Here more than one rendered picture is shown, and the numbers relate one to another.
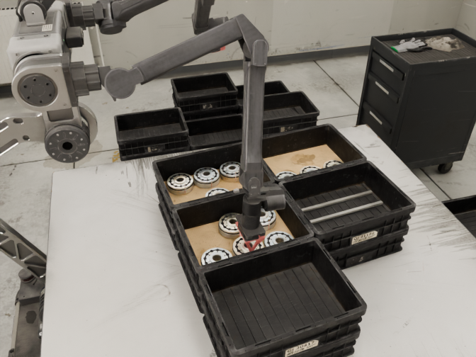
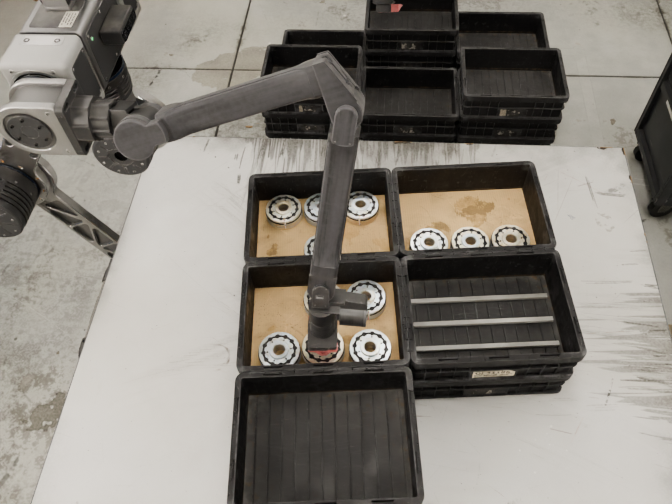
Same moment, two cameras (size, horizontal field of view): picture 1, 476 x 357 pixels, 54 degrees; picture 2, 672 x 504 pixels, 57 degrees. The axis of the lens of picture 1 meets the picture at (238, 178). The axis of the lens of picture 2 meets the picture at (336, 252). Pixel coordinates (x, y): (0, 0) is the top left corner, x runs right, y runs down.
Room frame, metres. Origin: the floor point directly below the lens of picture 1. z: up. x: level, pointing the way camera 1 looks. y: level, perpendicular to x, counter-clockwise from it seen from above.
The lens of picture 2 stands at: (0.48, -0.34, 2.25)
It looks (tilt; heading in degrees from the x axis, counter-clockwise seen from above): 55 degrees down; 23
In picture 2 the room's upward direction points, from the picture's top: 4 degrees counter-clockwise
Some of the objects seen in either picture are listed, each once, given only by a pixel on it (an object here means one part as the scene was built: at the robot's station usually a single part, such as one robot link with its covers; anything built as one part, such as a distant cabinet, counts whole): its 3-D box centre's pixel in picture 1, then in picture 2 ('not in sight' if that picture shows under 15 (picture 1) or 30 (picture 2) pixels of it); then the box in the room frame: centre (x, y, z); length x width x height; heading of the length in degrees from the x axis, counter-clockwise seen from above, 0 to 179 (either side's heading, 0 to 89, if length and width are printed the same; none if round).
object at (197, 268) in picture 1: (241, 224); (322, 313); (1.14, -0.01, 0.92); 0.40 x 0.30 x 0.02; 111
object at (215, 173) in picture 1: (206, 175); (321, 207); (1.49, 0.13, 0.86); 0.10 x 0.10 x 0.01
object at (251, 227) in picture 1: (251, 219); (322, 323); (1.07, -0.04, 1.00); 0.10 x 0.07 x 0.07; 20
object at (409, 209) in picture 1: (345, 196); (488, 305); (1.29, -0.38, 0.92); 0.40 x 0.30 x 0.02; 111
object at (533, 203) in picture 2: (304, 162); (467, 219); (1.56, -0.27, 0.87); 0.40 x 0.30 x 0.11; 111
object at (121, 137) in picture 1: (154, 155); (314, 110); (2.34, 0.51, 0.37); 0.40 x 0.30 x 0.45; 105
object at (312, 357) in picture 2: (248, 246); (323, 346); (1.07, -0.03, 0.88); 0.10 x 0.10 x 0.01
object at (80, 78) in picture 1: (83, 78); (94, 118); (1.12, 0.40, 1.45); 0.09 x 0.08 x 0.12; 15
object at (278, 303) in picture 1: (278, 302); (325, 443); (0.86, -0.12, 0.87); 0.40 x 0.30 x 0.11; 111
